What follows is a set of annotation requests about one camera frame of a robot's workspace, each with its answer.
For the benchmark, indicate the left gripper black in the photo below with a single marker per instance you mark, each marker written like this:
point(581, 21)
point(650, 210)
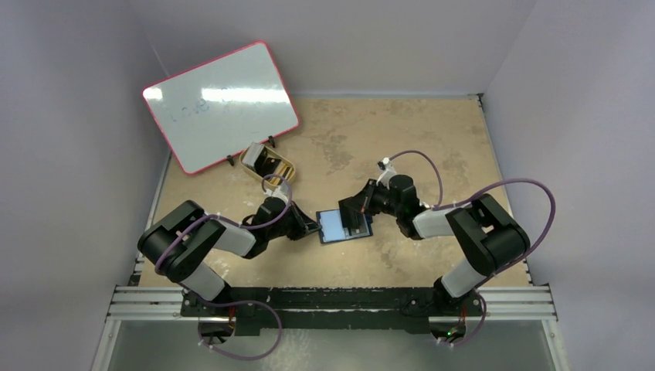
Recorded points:
point(300, 230)

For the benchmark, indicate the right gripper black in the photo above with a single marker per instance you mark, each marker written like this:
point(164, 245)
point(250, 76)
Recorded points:
point(361, 197)

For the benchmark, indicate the blue leather card holder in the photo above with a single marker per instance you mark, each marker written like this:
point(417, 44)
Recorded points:
point(334, 231)

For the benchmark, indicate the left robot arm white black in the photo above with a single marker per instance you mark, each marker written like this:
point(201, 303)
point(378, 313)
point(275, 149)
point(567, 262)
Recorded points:
point(178, 244)

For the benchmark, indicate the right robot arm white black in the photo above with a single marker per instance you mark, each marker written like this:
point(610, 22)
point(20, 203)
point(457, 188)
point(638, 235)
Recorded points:
point(489, 237)

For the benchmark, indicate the beige oval card tray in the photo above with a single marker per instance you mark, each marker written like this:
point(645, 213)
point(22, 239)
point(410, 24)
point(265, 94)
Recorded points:
point(260, 160)

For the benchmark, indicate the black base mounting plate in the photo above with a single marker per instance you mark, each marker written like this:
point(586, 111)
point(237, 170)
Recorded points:
point(415, 310)

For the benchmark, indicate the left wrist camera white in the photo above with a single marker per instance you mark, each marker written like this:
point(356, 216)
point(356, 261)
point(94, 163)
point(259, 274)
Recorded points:
point(281, 192)

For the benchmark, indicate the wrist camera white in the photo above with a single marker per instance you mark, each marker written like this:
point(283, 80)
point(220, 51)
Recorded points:
point(281, 192)
point(387, 171)

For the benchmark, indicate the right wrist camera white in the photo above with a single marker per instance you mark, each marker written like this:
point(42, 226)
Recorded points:
point(387, 171)

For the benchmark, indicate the whiteboard with pink frame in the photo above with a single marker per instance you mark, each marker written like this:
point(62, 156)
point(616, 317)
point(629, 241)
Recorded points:
point(221, 106)

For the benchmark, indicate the aluminium rail frame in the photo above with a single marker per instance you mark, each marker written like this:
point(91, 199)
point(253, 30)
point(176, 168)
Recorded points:
point(533, 303)

